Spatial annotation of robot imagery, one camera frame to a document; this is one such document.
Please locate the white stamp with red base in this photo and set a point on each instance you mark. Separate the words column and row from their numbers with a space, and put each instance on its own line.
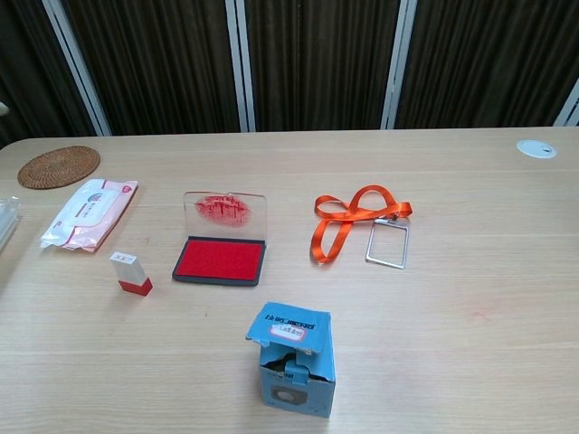
column 129, row 271

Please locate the grey partition post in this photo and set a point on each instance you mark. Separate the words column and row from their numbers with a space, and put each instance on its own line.
column 77, row 68
column 242, row 68
column 569, row 106
column 398, row 63

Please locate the round woven rattan coaster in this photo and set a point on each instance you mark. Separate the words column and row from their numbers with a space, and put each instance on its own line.
column 59, row 166

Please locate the blue cardboard box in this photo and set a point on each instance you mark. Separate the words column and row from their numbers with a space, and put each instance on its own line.
column 296, row 366

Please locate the red ink pad with clear lid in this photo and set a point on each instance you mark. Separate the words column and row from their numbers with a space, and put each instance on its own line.
column 220, row 258

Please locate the white object at edge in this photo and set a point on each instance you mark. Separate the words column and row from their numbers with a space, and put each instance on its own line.
column 2, row 108

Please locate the clear plastic container edge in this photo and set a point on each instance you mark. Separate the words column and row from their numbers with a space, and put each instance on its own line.
column 8, row 219

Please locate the wet wipes pack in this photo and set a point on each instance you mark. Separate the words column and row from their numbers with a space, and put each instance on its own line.
column 90, row 212

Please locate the clear badge holder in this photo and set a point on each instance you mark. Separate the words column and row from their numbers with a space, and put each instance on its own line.
column 387, row 244

